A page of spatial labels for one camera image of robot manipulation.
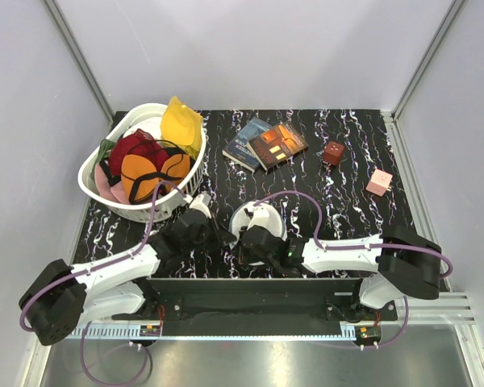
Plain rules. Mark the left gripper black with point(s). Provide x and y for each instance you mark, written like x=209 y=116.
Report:
x=219 y=230

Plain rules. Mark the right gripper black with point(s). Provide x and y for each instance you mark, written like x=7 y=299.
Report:
x=242 y=250

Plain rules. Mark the white mesh laundry bag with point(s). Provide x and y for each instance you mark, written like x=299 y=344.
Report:
x=239 y=222

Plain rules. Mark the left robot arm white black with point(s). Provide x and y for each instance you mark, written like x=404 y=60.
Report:
x=54 y=304

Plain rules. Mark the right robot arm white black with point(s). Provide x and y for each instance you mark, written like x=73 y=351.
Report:
x=400 y=262

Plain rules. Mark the orange black bra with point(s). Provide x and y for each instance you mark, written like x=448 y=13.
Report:
x=140 y=174

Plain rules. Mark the yellow bra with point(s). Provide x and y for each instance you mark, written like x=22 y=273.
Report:
x=182 y=125

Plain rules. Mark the white plastic laundry basket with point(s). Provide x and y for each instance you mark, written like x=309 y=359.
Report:
x=92 y=179

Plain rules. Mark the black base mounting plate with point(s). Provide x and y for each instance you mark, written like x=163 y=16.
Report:
x=255 y=308

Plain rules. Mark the blue paperback book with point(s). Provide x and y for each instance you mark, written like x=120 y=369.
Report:
x=237 y=149

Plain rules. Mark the orange dark paperback book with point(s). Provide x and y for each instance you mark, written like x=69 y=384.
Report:
x=277 y=145

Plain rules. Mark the pink garment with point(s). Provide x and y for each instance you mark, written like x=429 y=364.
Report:
x=113 y=193

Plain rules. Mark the dark red cube adapter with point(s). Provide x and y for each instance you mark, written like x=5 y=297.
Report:
x=333 y=153

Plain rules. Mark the pink cube adapter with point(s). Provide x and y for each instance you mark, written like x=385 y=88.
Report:
x=379 y=182

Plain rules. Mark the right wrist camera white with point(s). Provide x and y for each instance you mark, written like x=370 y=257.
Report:
x=259 y=215

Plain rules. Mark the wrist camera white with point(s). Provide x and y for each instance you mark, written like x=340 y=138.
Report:
x=201 y=203
x=259 y=215

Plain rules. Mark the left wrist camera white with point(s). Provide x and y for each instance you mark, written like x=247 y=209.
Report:
x=201 y=203

